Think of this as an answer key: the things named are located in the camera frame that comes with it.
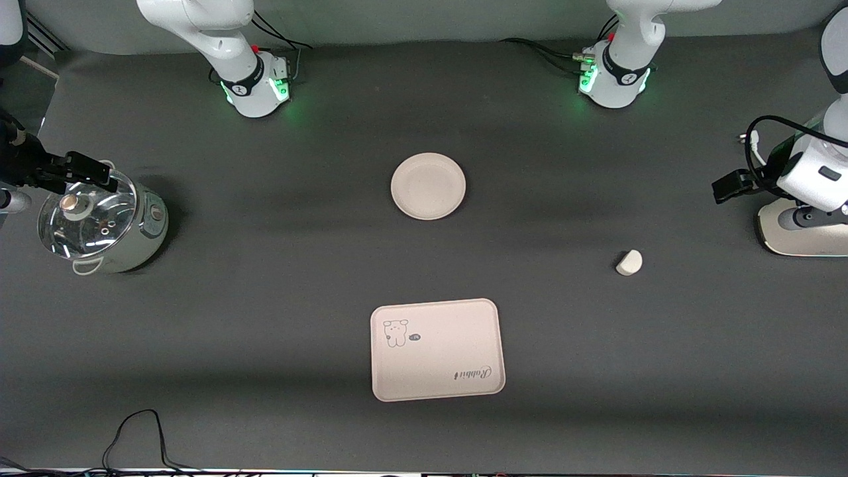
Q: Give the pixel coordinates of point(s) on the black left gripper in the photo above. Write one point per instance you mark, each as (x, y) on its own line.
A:
(757, 177)

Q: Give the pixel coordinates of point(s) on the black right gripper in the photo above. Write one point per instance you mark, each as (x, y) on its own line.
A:
(25, 163)

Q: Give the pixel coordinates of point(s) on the small white bun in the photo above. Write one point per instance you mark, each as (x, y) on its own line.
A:
(629, 263)

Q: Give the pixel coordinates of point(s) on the round beige plate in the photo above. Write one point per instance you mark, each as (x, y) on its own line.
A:
(428, 186)

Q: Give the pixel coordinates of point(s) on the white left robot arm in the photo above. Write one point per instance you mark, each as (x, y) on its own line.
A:
(629, 40)

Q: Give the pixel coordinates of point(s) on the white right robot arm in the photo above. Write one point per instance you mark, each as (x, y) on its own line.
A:
(232, 40)

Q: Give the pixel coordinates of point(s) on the beige tray with dog print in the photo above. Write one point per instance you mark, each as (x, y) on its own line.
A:
(437, 350)

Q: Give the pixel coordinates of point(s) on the glass pot lid with knob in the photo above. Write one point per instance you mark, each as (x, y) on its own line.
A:
(79, 228)

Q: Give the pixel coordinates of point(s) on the steel pot with glass lid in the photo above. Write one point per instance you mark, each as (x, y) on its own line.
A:
(149, 232)

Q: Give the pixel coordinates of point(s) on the cream toaster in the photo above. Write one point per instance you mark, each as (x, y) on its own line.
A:
(805, 242)

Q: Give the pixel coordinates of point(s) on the dark grey table mat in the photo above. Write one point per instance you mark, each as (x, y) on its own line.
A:
(265, 298)

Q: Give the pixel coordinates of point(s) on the aluminium frame rail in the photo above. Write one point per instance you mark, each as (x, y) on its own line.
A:
(45, 34)

